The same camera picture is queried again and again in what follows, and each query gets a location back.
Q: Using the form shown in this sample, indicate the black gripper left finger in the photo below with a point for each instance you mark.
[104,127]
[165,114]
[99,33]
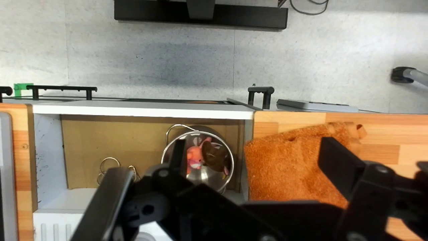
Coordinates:
[104,205]

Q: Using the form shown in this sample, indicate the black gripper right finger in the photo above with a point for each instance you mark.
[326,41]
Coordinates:
[342,171]

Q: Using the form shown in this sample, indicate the orange terry towel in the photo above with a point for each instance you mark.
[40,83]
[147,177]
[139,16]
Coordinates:
[284,169]

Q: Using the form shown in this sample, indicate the small steel pot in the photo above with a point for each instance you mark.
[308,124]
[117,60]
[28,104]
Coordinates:
[222,178]

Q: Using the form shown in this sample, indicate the white toy sink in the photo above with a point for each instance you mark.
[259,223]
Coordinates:
[133,108]

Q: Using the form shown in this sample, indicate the grey toy stove top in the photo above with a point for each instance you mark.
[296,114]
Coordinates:
[5,178]

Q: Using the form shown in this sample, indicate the grey tripod leg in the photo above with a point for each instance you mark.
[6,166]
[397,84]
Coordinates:
[411,76]

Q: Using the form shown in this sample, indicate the green floor tape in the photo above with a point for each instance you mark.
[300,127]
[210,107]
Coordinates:
[20,88]

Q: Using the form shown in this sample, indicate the black monitor base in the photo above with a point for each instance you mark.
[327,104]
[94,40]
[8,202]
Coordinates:
[200,15]

